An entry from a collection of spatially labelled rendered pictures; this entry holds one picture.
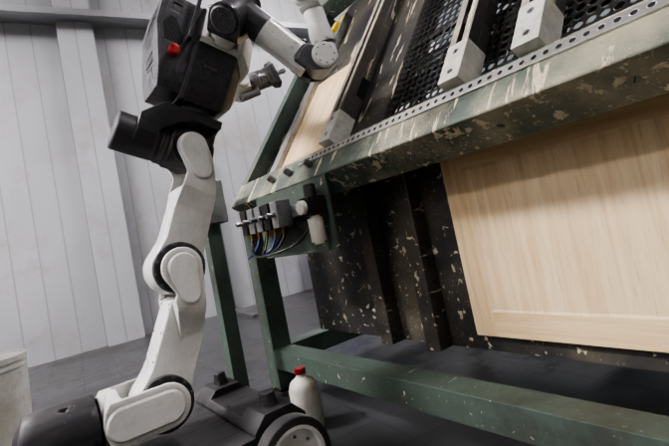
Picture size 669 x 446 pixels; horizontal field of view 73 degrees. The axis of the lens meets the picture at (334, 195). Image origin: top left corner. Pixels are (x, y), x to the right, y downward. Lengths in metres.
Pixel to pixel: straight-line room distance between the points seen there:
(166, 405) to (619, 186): 1.18
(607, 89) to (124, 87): 4.55
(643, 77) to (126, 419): 1.28
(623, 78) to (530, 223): 0.48
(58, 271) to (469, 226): 3.89
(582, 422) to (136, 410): 0.99
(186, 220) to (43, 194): 3.43
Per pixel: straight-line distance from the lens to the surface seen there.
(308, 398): 1.62
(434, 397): 1.33
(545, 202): 1.22
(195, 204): 1.37
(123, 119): 1.38
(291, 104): 2.28
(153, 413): 1.32
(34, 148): 4.81
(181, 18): 1.51
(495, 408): 1.20
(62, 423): 1.32
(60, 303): 4.66
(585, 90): 0.93
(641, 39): 0.89
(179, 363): 1.36
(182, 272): 1.30
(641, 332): 1.21
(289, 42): 1.37
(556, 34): 1.08
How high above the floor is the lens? 0.65
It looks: 4 degrees up
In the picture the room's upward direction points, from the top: 11 degrees counter-clockwise
